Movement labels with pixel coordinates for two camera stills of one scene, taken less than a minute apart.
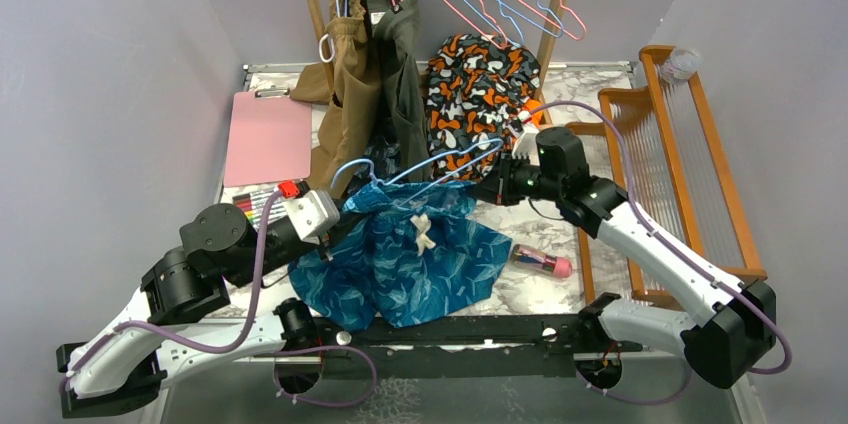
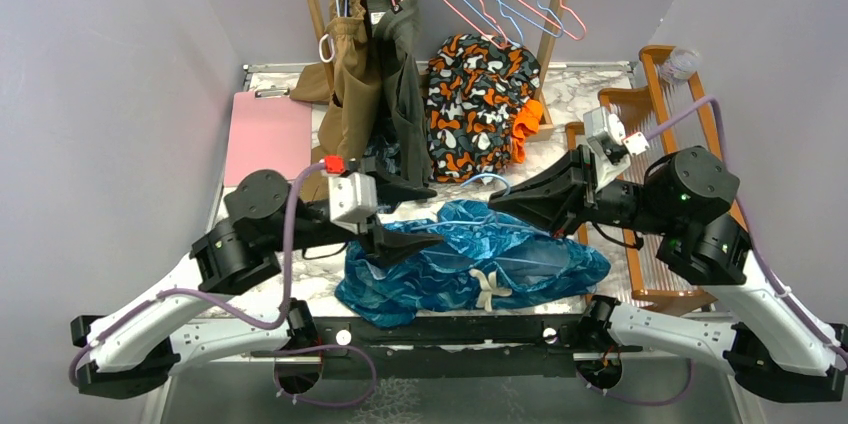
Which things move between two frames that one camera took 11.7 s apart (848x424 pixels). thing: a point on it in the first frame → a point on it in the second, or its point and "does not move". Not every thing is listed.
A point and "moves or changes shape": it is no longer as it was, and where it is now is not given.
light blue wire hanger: x=490 y=152 → x=490 y=220
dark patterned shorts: x=386 y=158 does not move
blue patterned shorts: x=407 y=254 moves or changes shape
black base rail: x=450 y=347 does not move
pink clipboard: x=269 y=138 does not move
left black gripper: x=336 y=233 → x=391 y=247
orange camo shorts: x=478 y=89 does not move
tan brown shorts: x=353 y=122 does not move
